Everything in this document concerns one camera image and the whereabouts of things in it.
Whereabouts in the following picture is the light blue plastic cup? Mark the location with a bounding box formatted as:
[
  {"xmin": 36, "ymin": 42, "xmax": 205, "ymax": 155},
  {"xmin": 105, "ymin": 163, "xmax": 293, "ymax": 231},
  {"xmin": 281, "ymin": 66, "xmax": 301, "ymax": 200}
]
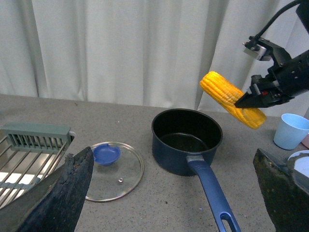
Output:
[{"xmin": 273, "ymin": 113, "xmax": 309, "ymax": 150}]

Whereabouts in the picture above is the black camera cable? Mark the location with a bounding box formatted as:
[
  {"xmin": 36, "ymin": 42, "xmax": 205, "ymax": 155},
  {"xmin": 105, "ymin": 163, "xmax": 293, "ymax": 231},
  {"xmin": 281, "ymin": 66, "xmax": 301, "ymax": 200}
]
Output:
[{"xmin": 253, "ymin": 0, "xmax": 302, "ymax": 41}]

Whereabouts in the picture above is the white curtain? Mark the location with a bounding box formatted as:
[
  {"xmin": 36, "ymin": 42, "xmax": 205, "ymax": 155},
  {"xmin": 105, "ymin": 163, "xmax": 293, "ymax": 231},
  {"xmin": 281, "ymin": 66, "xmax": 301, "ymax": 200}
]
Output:
[{"xmin": 0, "ymin": 0, "xmax": 287, "ymax": 112}]

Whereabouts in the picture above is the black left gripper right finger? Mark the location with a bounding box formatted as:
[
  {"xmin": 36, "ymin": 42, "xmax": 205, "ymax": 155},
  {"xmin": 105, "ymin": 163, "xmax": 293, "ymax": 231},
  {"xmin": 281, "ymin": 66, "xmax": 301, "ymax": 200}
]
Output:
[{"xmin": 253, "ymin": 148, "xmax": 309, "ymax": 232}]

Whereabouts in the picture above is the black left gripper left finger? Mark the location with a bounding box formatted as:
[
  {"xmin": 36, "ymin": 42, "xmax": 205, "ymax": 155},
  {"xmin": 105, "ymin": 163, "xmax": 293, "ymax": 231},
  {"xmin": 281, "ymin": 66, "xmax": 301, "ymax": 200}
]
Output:
[{"xmin": 0, "ymin": 147, "xmax": 94, "ymax": 232}]

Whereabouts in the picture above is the dark blue saucepan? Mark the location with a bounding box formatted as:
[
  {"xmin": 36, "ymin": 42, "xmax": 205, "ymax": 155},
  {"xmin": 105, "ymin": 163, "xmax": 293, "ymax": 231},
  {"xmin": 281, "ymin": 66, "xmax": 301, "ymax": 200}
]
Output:
[{"xmin": 152, "ymin": 109, "xmax": 241, "ymax": 232}]

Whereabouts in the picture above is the yellow corn cob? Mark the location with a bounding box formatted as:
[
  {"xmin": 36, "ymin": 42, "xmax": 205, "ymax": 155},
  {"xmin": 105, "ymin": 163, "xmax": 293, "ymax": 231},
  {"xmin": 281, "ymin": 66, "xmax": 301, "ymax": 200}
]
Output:
[{"xmin": 200, "ymin": 71, "xmax": 267, "ymax": 129}]

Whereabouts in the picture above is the green metal drying rack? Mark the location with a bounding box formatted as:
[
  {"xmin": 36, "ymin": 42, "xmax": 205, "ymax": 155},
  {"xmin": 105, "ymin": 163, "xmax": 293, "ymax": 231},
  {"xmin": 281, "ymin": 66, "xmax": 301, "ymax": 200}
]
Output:
[{"xmin": 0, "ymin": 122, "xmax": 76, "ymax": 207}]

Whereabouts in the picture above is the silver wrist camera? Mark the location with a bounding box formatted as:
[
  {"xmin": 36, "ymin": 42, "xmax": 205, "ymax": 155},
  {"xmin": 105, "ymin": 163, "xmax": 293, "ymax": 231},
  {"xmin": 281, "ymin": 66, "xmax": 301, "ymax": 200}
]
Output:
[{"xmin": 242, "ymin": 36, "xmax": 292, "ymax": 67}]

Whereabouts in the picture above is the black second arm gripper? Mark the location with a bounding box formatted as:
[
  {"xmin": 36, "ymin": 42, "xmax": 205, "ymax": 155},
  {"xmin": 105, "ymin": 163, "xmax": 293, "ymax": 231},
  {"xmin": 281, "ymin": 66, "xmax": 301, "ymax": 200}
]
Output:
[{"xmin": 235, "ymin": 51, "xmax": 309, "ymax": 108}]

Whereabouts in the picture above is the light blue plate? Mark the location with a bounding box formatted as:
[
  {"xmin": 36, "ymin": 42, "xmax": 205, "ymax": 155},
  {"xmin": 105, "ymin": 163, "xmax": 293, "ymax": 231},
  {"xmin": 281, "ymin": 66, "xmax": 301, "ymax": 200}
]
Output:
[{"xmin": 288, "ymin": 150, "xmax": 309, "ymax": 192}]

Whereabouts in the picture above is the glass lid blue knob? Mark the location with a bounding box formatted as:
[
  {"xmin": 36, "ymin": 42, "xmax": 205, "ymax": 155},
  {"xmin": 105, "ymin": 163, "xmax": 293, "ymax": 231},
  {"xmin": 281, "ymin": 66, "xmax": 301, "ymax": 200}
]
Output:
[{"xmin": 85, "ymin": 142, "xmax": 144, "ymax": 203}]

